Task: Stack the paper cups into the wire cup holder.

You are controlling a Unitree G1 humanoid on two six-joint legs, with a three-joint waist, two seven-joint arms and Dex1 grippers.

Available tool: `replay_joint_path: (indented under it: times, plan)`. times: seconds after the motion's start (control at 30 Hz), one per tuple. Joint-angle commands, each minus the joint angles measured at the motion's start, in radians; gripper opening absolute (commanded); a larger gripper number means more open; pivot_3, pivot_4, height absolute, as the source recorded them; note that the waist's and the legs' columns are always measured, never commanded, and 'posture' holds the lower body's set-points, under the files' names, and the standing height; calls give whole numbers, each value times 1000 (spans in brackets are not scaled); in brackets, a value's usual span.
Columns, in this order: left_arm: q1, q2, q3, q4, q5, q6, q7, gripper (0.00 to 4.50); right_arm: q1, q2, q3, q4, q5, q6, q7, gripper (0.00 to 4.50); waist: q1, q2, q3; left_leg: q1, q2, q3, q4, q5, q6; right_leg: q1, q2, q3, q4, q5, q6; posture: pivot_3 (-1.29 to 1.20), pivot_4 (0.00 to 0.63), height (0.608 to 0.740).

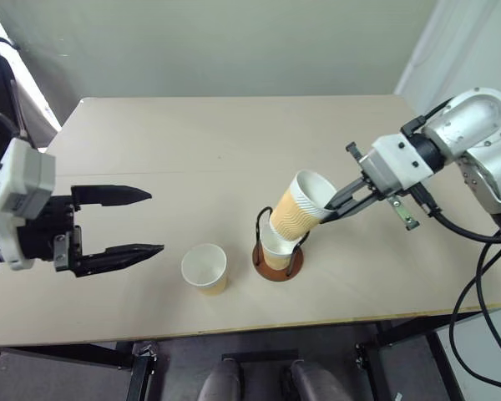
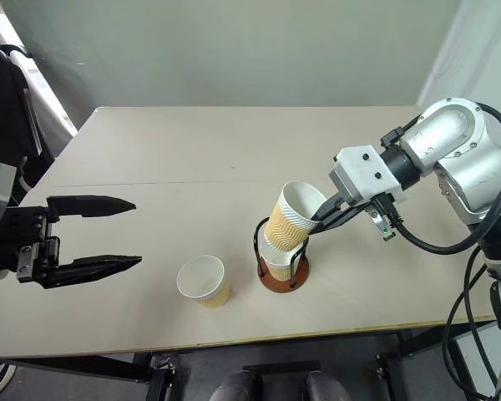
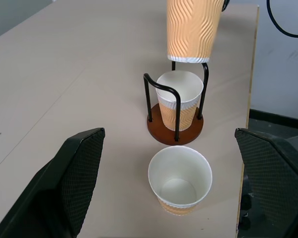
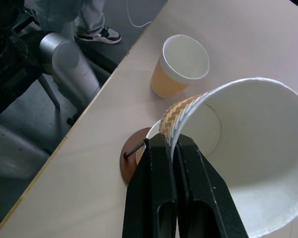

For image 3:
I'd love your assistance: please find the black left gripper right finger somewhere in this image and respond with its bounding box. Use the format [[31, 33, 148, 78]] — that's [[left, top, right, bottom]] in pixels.
[[234, 127, 298, 238]]

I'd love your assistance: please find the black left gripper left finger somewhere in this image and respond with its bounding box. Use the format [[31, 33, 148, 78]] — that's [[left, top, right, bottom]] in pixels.
[[0, 127, 106, 238]]

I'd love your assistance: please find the tan ripple paper cup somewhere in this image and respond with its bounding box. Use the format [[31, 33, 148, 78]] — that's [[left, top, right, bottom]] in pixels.
[[155, 71, 205, 132], [165, 0, 224, 63], [148, 145, 213, 217]]

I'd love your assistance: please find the black wire cup holder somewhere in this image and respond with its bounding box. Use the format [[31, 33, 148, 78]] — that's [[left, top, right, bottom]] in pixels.
[[143, 60, 210, 146]]

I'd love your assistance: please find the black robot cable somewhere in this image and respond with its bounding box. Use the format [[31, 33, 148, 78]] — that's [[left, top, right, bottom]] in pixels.
[[266, 0, 298, 38]]

